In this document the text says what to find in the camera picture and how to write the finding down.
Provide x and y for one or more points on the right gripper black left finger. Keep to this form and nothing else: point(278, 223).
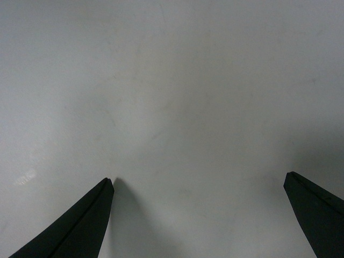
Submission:
point(79, 232)

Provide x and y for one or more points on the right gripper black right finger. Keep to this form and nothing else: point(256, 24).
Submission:
point(319, 214)

